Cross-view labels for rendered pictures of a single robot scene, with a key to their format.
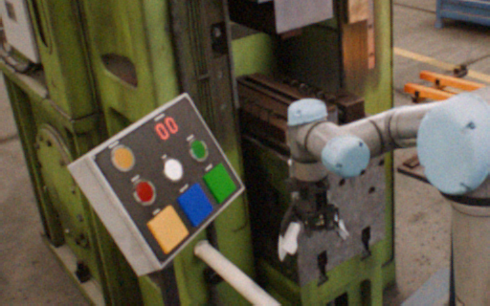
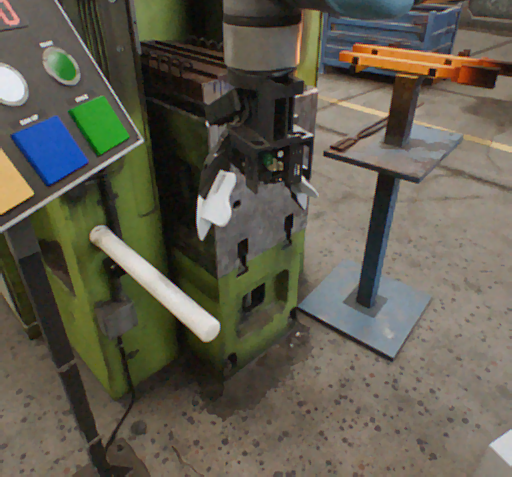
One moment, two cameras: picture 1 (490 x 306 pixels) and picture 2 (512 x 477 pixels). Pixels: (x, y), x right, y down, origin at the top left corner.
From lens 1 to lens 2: 0.88 m
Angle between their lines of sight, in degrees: 11
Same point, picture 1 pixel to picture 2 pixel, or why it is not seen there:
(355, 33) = not seen: outside the picture
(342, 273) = (262, 263)
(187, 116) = (41, 9)
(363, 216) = (287, 202)
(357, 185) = not seen: hidden behind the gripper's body
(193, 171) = (51, 97)
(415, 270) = (320, 261)
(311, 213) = (263, 144)
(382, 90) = (307, 69)
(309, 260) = (229, 249)
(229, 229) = (134, 214)
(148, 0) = not seen: outside the picture
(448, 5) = (330, 53)
